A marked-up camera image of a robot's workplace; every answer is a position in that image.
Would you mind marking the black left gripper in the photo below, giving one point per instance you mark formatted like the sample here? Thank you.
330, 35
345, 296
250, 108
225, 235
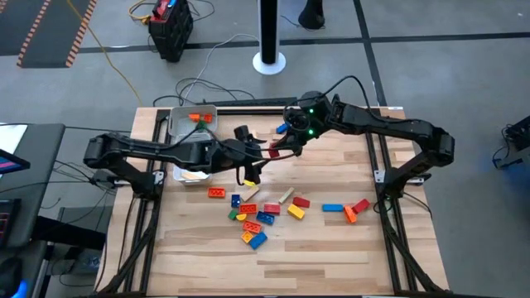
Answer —
227, 156

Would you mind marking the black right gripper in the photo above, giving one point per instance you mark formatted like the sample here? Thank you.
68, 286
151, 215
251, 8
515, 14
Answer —
304, 126

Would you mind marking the large red toy brick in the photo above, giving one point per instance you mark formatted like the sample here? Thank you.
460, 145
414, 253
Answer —
272, 208
360, 205
301, 202
273, 151

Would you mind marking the small yellow block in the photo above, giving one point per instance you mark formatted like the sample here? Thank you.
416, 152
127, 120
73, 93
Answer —
249, 182

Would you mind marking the small blue toy brick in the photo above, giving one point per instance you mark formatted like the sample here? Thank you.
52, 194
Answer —
235, 200

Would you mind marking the large orange-red toy brick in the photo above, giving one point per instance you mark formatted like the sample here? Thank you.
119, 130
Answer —
252, 227
248, 208
216, 192

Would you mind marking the small orange-red square brick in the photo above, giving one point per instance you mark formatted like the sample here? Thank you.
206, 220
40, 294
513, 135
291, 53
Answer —
208, 118

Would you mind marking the small green toy brick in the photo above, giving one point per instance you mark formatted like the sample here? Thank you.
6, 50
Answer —
232, 214
201, 124

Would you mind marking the small yellow rounded brick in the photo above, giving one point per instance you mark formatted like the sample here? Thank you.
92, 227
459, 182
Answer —
241, 217

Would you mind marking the large blue toy brick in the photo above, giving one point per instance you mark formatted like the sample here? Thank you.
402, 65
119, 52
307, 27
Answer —
282, 128
265, 217
258, 240

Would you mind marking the large yellow toy brick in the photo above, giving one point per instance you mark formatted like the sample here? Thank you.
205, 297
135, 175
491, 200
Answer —
296, 211

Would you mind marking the small orange toy brick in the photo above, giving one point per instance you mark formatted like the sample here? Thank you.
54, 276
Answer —
194, 117

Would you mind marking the small yellow-orange square brick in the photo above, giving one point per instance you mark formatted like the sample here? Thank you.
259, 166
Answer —
247, 236

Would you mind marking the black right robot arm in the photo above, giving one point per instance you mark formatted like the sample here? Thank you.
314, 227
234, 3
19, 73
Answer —
393, 126

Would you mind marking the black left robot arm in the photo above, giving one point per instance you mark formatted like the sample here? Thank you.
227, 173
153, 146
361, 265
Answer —
157, 151

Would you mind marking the large light blue brick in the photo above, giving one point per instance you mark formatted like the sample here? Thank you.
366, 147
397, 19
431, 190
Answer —
333, 208

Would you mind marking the large orange toy brick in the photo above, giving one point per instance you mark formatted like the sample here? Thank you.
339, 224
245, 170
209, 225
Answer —
350, 214

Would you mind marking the black pole white round base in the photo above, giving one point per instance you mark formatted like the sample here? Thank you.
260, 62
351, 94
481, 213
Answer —
269, 33

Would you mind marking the black round stand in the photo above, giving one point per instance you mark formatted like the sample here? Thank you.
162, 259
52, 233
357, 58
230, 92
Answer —
311, 14

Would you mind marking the black and red tool case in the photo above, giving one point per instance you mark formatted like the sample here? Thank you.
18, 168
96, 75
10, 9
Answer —
170, 33

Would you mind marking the black side desk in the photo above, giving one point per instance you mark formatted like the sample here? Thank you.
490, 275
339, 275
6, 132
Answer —
33, 178

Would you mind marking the black mat orange striped edge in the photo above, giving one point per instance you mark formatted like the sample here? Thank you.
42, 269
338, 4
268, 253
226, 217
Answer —
16, 29
58, 33

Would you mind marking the black tablet screen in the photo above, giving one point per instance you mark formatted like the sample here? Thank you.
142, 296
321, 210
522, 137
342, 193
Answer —
10, 163

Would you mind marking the white paper sheet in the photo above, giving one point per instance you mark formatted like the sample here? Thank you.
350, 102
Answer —
10, 136

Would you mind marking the black display screen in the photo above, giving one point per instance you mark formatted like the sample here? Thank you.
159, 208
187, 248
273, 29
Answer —
6, 219

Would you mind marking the black computer mouse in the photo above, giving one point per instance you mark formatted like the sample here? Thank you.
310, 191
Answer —
12, 277

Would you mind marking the black aluminium table frame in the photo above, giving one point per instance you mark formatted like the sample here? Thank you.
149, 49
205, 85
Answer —
248, 111

